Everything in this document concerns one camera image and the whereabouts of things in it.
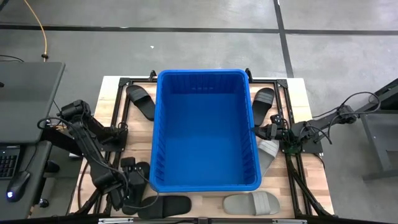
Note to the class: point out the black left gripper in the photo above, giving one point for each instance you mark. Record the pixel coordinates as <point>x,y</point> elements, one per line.
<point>116,183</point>

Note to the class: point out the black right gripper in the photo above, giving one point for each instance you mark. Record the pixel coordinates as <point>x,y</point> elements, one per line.
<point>278,132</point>

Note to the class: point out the blue plastic bin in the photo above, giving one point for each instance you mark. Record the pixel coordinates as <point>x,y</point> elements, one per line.
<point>205,130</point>

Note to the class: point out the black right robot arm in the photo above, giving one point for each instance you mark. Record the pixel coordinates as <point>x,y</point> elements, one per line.
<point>317,124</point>

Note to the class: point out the grey slide sandal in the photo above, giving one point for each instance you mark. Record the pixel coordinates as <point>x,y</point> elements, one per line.
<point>267,152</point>
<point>248,203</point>

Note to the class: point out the black caster wheel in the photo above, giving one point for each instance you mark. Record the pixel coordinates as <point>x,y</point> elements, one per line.
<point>43,203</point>

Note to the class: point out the black keyboard tray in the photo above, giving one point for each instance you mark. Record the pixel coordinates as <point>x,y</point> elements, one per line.
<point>34,161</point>

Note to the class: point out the black computer mouse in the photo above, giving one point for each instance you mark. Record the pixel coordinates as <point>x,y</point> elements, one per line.
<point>18,186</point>

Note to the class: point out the black metal stand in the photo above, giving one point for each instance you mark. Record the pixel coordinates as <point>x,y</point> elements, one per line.
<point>373,133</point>

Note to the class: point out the black keyboard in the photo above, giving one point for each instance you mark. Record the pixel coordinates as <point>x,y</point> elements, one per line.
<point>7,165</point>

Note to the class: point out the dark grey desk top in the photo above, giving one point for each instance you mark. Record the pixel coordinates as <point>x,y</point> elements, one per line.
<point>28,99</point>

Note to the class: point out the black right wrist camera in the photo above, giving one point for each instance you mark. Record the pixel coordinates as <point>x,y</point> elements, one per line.
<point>276,119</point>

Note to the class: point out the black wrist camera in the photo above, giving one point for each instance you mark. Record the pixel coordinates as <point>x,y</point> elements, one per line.
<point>276,119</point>
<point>128,162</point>

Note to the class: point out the silver metal bracket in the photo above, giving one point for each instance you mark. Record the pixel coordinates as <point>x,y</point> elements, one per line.
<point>115,221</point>
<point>289,221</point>

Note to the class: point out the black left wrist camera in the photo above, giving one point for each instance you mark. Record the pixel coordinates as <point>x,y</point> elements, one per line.
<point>128,162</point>

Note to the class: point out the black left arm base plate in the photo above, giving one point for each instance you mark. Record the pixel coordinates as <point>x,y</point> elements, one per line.
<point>119,144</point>

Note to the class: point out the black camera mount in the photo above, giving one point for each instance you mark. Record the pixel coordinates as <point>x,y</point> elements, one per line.
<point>202,221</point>

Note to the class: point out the black metal table frame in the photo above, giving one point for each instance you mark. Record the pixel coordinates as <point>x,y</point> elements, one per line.
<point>124,81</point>

